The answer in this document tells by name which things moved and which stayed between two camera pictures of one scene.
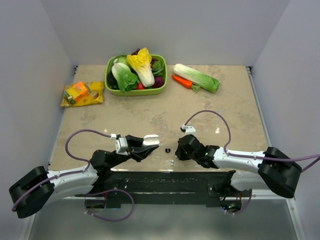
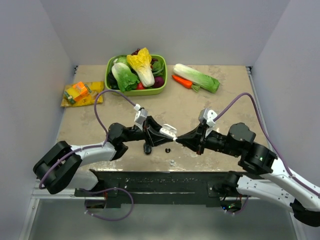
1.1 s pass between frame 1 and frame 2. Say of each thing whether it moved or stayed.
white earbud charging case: moved
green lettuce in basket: stayed
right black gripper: moved
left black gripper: moved
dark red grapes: stayed
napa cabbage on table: stayed
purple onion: stayed
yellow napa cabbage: stayed
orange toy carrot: stayed
